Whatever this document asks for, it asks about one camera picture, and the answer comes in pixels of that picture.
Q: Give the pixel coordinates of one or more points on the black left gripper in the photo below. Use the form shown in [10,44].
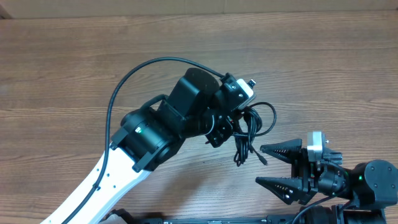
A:
[225,128]

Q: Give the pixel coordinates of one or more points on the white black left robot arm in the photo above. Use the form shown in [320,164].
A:
[199,105]

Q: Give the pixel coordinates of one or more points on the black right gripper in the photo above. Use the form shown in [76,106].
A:
[303,173]

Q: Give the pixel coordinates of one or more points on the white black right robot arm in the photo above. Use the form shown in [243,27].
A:
[368,187]

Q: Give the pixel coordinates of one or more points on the brown cardboard wall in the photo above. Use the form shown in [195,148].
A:
[32,9]

